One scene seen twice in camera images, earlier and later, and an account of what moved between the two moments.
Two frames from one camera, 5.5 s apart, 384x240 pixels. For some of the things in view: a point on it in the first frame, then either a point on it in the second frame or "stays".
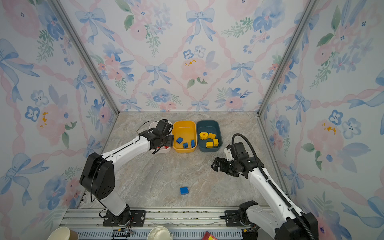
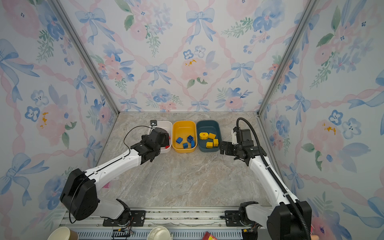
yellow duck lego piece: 203,135 stays
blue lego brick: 179,140 stays
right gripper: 223,168 → 223,147
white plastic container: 162,150 stays
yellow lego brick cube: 209,145 stays
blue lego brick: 184,190 → 190,138
